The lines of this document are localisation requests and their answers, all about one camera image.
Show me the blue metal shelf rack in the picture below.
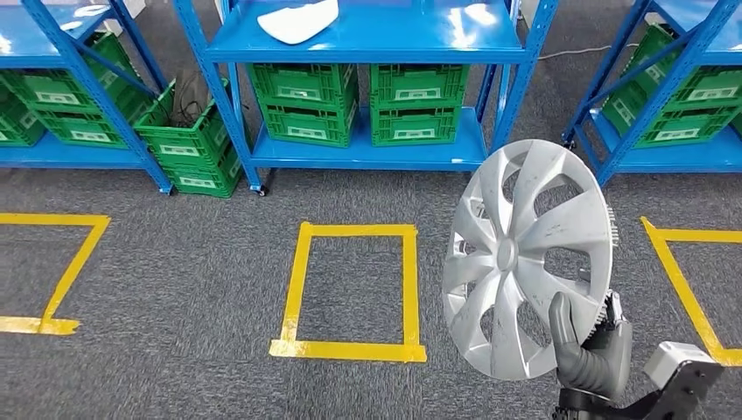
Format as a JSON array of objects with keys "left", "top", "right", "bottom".
[
  {"left": 0, "top": 0, "right": 175, "bottom": 196},
  {"left": 172, "top": 0, "right": 561, "bottom": 199},
  {"left": 560, "top": 0, "right": 742, "bottom": 188}
]

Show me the black cable bundle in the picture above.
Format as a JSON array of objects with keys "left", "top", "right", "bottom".
[{"left": 171, "top": 69, "right": 205, "bottom": 130}]

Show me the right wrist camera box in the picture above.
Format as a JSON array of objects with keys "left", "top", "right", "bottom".
[{"left": 632, "top": 341, "right": 725, "bottom": 420}]

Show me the white floor cable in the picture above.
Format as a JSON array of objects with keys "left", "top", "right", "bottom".
[{"left": 535, "top": 43, "right": 640, "bottom": 61}]

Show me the yellow floor tape square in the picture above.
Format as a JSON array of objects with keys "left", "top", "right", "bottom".
[{"left": 640, "top": 215, "right": 742, "bottom": 368}]

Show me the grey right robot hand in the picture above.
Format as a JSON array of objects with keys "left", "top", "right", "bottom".
[{"left": 548, "top": 290, "right": 634, "bottom": 364}]

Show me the white plastic panel part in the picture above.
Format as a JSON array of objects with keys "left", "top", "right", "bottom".
[{"left": 256, "top": 0, "right": 341, "bottom": 46}]

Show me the silver wheel hubcap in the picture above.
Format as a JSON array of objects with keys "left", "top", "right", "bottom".
[{"left": 441, "top": 138, "right": 620, "bottom": 382}]

